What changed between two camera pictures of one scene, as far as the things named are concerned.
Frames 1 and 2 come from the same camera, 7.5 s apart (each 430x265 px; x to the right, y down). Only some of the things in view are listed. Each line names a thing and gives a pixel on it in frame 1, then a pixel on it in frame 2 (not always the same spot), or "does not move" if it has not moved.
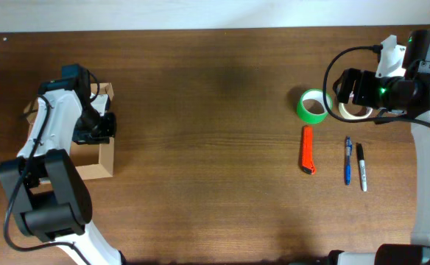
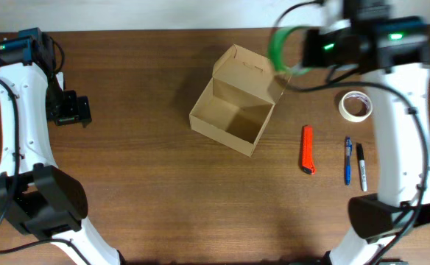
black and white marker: x=362 y=166 does not move
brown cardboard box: x=90 y=161 to x=238 y=99
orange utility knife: x=307 y=163 does not move
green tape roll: x=315 y=94 to x=276 y=53
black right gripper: x=364 y=79 to x=314 y=57
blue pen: x=348 y=147 does not move
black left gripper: x=102 y=137 to x=78 y=109
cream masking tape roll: x=349 y=116 does not move
